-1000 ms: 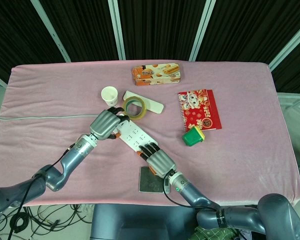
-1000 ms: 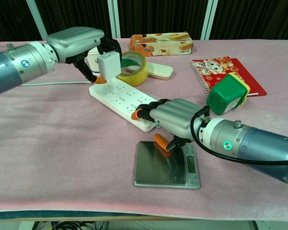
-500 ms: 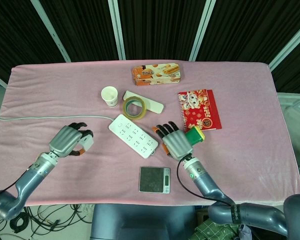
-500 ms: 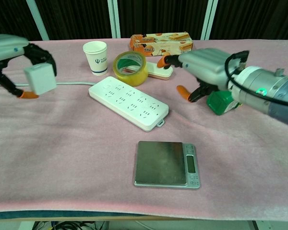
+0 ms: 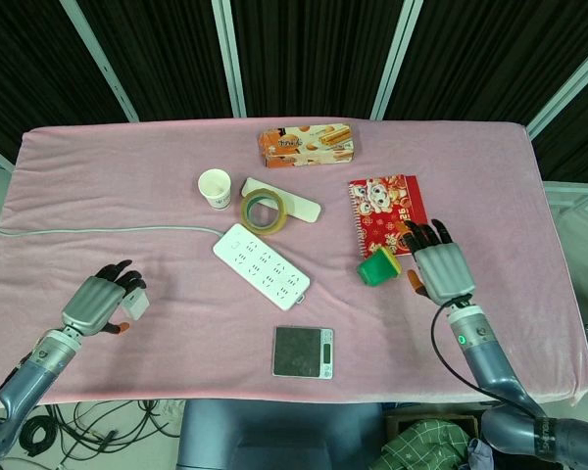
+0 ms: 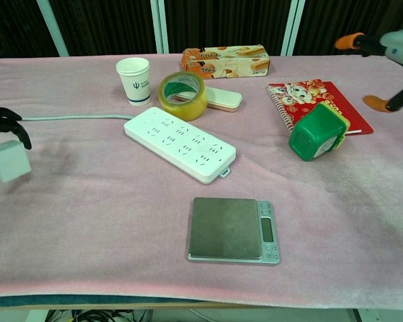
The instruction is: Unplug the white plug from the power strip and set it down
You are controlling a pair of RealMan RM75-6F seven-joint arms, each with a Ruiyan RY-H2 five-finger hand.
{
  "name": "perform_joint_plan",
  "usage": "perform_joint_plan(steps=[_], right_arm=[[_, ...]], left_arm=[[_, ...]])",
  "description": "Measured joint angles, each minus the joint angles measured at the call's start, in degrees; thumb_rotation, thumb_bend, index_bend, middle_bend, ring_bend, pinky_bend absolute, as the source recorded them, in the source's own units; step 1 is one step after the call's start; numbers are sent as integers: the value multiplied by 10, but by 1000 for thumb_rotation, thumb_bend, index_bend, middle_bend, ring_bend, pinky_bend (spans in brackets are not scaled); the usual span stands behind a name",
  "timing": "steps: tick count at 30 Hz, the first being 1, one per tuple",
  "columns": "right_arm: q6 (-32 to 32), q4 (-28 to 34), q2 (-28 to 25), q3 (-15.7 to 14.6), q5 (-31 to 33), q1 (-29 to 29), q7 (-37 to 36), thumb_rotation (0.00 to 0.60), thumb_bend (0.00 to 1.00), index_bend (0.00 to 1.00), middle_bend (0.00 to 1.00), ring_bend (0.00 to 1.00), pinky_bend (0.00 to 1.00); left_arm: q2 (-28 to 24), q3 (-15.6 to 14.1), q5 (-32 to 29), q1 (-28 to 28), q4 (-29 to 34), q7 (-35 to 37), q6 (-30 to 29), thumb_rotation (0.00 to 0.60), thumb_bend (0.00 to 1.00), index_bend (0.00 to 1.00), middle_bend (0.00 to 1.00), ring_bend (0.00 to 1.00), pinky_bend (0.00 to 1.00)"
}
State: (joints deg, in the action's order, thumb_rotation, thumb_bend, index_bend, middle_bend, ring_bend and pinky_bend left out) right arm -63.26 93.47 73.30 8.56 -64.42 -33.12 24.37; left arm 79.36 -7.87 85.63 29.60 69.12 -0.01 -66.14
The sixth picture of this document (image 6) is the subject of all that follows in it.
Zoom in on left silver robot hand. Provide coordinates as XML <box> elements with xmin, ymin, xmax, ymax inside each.
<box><xmin>0</xmin><ymin>106</ymin><xmax>33</xmax><ymax>193</ymax></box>

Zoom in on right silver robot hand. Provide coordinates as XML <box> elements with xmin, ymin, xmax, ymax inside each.
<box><xmin>334</xmin><ymin>28</ymin><xmax>403</xmax><ymax>113</ymax></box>

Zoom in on white power adapter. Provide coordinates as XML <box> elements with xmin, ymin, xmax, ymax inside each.
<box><xmin>0</xmin><ymin>140</ymin><xmax>32</xmax><ymax>184</ymax></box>

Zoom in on white power strip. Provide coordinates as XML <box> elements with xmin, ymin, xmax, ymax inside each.
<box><xmin>123</xmin><ymin>106</ymin><xmax>238</xmax><ymax>185</ymax></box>

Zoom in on red spiral notebook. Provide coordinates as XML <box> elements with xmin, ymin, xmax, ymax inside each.
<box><xmin>267</xmin><ymin>78</ymin><xmax>374</xmax><ymax>137</ymax></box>

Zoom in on green plastic container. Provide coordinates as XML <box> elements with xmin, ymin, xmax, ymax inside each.
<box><xmin>287</xmin><ymin>102</ymin><xmax>351</xmax><ymax>162</ymax></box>

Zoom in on pink tablecloth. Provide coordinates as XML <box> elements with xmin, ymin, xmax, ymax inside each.
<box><xmin>0</xmin><ymin>54</ymin><xmax>403</xmax><ymax>311</ymax></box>

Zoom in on white paper cup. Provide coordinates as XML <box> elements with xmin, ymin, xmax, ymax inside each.
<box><xmin>116</xmin><ymin>57</ymin><xmax>152</xmax><ymax>107</ymax></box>

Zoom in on orange biscuit box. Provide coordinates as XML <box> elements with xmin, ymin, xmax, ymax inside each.
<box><xmin>181</xmin><ymin>44</ymin><xmax>271</xmax><ymax>81</ymax></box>

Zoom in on white pink flat case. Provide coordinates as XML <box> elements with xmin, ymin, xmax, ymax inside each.
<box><xmin>174</xmin><ymin>86</ymin><xmax>243</xmax><ymax>113</ymax></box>

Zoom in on yellow packing tape roll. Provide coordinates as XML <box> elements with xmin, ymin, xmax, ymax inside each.
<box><xmin>158</xmin><ymin>70</ymin><xmax>209</xmax><ymax>122</ymax></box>

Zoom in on silver digital scale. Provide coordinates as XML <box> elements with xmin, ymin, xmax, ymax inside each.
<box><xmin>187</xmin><ymin>197</ymin><xmax>281</xmax><ymax>264</ymax></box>

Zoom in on grey power strip cord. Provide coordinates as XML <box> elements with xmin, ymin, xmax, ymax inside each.
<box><xmin>19</xmin><ymin>113</ymin><xmax>135</xmax><ymax>122</ymax></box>

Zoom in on white frame post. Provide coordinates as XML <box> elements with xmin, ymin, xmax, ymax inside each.
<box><xmin>36</xmin><ymin>0</ymin><xmax>70</xmax><ymax>58</ymax></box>
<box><xmin>279</xmin><ymin>0</ymin><xmax>306</xmax><ymax>57</ymax></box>
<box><xmin>150</xmin><ymin>0</ymin><xmax>170</xmax><ymax>54</ymax></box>

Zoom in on black cables under table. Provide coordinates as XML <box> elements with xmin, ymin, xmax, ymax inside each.
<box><xmin>46</xmin><ymin>309</ymin><xmax>148</xmax><ymax>322</ymax></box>

